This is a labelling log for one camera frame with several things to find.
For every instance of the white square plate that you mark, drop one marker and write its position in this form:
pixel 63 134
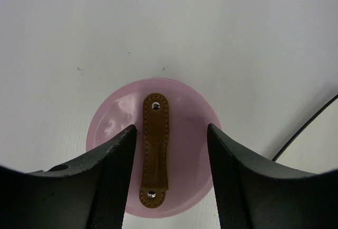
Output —
pixel 313 148

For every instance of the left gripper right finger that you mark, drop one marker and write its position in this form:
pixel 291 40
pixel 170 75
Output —
pixel 252 191

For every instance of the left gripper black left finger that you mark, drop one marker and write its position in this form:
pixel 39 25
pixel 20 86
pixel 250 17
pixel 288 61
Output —
pixel 89 191

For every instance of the pink round container lid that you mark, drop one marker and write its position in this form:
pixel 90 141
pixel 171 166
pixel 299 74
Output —
pixel 171 171

